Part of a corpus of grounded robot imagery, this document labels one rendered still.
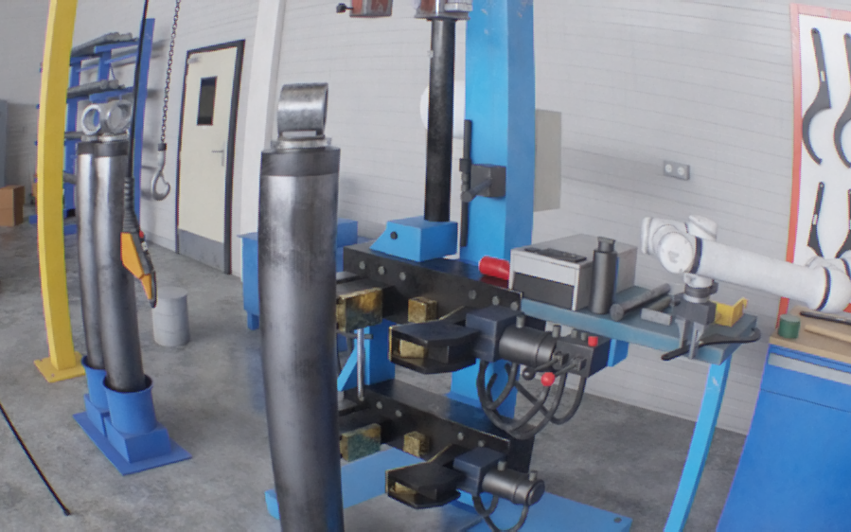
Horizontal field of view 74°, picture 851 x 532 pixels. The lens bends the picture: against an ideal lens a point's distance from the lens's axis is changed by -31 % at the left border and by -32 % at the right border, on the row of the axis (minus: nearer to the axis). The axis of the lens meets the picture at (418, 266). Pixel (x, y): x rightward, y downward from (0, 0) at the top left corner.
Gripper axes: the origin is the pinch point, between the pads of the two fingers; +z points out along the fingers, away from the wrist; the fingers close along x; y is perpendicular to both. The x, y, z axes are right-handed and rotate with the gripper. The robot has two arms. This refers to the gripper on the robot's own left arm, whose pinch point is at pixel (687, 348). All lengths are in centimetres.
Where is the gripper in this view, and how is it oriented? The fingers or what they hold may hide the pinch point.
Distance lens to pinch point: 187.4
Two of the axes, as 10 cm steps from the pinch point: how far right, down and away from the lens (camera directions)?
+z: -0.4, 9.7, 2.3
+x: 5.4, 2.2, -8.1
